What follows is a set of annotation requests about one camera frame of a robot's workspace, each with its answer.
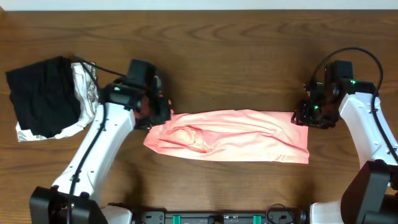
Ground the white patterned folded garment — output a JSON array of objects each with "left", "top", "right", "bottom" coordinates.
[{"left": 16, "top": 63, "right": 99, "bottom": 142}]

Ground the pink printed t-shirt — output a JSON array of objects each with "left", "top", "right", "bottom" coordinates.
[{"left": 144, "top": 110, "right": 310, "bottom": 164}]

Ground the folded black garment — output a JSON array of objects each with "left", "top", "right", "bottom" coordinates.
[{"left": 6, "top": 56, "right": 81, "bottom": 138}]

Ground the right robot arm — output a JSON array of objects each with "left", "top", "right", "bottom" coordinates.
[{"left": 292, "top": 60, "right": 397, "bottom": 223}]

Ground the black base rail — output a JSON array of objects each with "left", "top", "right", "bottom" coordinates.
[{"left": 102, "top": 202, "right": 312, "bottom": 224}]

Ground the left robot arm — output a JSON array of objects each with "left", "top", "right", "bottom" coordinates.
[{"left": 29, "top": 59, "right": 171, "bottom": 224}]

